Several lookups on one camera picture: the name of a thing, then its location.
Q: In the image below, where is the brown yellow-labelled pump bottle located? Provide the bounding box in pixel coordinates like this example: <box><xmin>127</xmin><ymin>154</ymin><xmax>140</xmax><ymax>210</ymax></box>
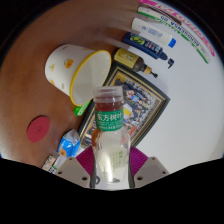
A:
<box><xmin>113</xmin><ymin>47</ymin><xmax>159</xmax><ymax>79</ymax></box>

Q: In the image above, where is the dark blue pump bottle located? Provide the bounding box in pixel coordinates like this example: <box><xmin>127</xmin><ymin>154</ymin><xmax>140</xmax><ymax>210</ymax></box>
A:
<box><xmin>121</xmin><ymin>31</ymin><xmax>175</xmax><ymax>69</ymax></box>

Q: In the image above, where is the framed group photo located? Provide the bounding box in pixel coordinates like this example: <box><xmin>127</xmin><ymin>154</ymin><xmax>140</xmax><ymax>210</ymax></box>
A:
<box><xmin>77</xmin><ymin>61</ymin><xmax>171</xmax><ymax>149</ymax></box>

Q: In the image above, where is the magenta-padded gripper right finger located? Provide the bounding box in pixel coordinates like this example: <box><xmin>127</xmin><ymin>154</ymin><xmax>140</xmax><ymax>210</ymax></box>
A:
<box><xmin>128</xmin><ymin>145</ymin><xmax>171</xmax><ymax>188</ymax></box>

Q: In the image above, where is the pink long box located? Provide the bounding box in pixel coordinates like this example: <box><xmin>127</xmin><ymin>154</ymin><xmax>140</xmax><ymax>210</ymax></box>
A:
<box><xmin>139</xmin><ymin>0</ymin><xmax>217</xmax><ymax>58</ymax></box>

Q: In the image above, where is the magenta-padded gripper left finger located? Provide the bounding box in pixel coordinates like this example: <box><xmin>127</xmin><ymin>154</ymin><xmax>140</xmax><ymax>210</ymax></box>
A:
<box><xmin>54</xmin><ymin>145</ymin><xmax>98</xmax><ymax>189</ymax></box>

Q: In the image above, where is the clear green-labelled drink bottle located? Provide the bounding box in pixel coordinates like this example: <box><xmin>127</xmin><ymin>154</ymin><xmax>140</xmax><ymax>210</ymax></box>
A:
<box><xmin>91</xmin><ymin>85</ymin><xmax>132</xmax><ymax>185</ymax></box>

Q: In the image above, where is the blue tissue pack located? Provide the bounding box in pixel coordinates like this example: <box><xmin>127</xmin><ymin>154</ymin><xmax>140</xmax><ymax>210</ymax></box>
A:
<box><xmin>56</xmin><ymin>129</ymin><xmax>82</xmax><ymax>158</ymax></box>

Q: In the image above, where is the white and green long box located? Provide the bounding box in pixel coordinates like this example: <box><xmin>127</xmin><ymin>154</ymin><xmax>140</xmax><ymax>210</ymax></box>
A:
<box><xmin>137</xmin><ymin>6</ymin><xmax>213</xmax><ymax>64</ymax></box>

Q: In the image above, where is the small green packet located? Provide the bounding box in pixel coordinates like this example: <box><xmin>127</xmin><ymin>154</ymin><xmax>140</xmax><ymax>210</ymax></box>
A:
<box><xmin>73</xmin><ymin>99</ymin><xmax>92</xmax><ymax>117</ymax></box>

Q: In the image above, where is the flat round red coaster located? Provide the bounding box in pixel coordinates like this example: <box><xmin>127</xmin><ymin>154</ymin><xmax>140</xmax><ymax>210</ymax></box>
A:
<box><xmin>26</xmin><ymin>115</ymin><xmax>51</xmax><ymax>144</ymax></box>

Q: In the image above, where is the white bottle with blue cap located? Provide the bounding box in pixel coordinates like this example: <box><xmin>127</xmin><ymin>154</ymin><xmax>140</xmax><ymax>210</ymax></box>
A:
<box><xmin>130</xmin><ymin>17</ymin><xmax>177</xmax><ymax>49</ymax></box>

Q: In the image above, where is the white mug with yellow rim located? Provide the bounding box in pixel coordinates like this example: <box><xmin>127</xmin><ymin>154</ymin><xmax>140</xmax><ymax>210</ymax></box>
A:
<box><xmin>44</xmin><ymin>43</ymin><xmax>113</xmax><ymax>107</ymax></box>

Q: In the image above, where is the small snack packet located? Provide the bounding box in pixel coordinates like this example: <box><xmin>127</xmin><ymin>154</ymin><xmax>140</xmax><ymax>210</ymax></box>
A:
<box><xmin>41</xmin><ymin>153</ymin><xmax>68</xmax><ymax>174</ymax></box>

